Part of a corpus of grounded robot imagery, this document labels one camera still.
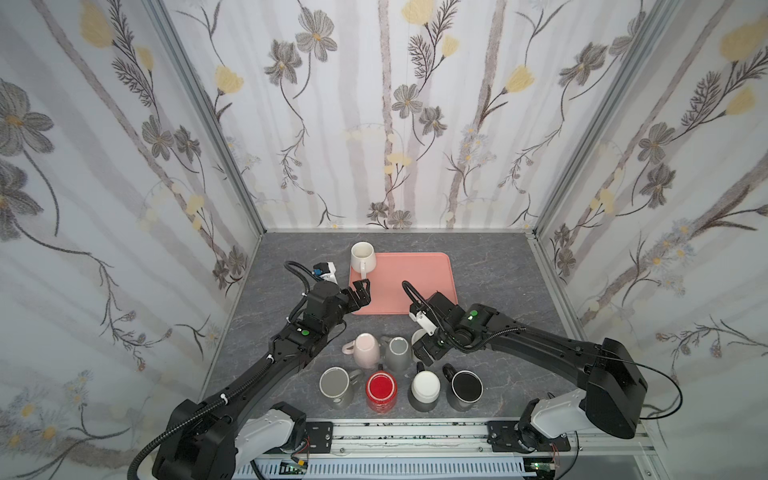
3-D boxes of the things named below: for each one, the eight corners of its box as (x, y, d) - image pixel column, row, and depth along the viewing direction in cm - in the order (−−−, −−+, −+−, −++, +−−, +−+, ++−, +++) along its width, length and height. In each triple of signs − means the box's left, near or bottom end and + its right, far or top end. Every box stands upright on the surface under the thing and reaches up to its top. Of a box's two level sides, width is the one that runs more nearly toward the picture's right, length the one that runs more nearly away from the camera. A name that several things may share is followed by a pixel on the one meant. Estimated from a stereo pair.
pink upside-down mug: (345, 354, 90) (341, 340, 82) (359, 337, 94) (357, 323, 86) (369, 373, 87) (368, 361, 79) (383, 356, 90) (383, 342, 82)
